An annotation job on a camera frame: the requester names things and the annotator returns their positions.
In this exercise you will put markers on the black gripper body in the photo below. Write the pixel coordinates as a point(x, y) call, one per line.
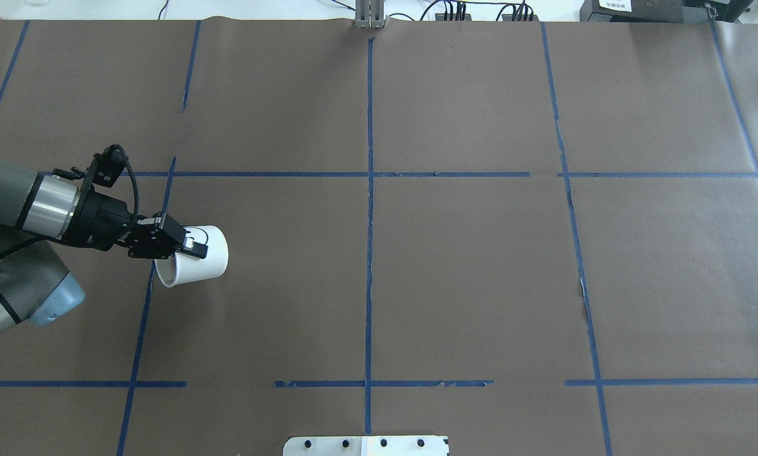
point(105, 220)

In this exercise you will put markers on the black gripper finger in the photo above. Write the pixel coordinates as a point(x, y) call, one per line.
point(174, 236)
point(163, 254)

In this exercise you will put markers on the white smiley face mug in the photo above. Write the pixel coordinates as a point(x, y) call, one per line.
point(207, 259)

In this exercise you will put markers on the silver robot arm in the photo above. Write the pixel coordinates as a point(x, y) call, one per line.
point(35, 284)

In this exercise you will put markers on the far orange black hub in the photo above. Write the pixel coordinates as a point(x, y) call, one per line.
point(453, 11)

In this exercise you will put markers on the orange black hub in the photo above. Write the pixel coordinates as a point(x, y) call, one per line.
point(453, 11)
point(517, 12)

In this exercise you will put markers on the brown paper table cover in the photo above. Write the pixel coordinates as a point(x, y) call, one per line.
point(532, 238)

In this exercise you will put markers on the near orange black hub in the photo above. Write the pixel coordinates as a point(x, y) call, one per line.
point(517, 12)

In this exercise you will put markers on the black computer box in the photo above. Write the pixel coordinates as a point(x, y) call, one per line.
point(647, 12)

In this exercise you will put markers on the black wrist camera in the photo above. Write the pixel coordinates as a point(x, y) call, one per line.
point(105, 168)

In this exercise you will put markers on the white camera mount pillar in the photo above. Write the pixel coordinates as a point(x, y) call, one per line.
point(368, 445)

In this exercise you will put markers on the aluminium frame post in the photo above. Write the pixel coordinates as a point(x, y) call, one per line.
point(370, 14)

